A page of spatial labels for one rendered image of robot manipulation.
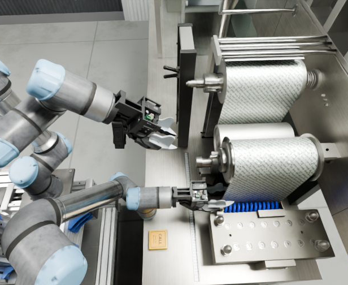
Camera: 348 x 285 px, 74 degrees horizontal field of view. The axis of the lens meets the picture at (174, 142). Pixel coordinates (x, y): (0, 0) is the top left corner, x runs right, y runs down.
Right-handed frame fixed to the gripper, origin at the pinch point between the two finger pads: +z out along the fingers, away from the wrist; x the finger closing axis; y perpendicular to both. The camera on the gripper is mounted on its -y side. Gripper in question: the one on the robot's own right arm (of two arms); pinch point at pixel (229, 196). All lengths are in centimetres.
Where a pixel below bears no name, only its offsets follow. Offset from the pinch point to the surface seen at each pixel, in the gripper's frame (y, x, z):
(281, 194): 0.8, -0.2, 18.2
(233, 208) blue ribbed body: -5.5, -2.8, 2.2
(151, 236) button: -16.6, -8.7, -28.5
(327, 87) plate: 27.2, 24.3, 30.0
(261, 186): 9.1, -0.2, 8.8
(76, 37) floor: -110, 269, -141
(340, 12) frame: 43, 39, 31
